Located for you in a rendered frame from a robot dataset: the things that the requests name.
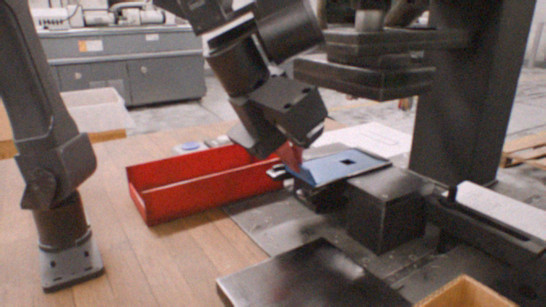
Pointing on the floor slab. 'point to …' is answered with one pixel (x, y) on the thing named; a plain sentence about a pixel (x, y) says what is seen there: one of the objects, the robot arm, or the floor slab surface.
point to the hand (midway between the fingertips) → (295, 166)
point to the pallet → (525, 154)
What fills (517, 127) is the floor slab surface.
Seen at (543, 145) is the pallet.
